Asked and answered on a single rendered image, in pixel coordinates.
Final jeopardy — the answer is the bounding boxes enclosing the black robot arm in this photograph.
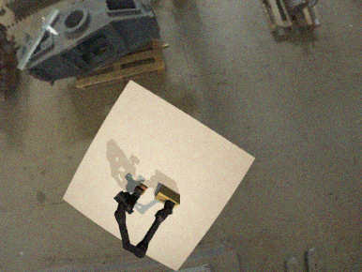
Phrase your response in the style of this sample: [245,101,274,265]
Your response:
[113,190,176,258]

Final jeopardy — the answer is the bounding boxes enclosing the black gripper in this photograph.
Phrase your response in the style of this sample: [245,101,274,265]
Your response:
[128,186,144,205]

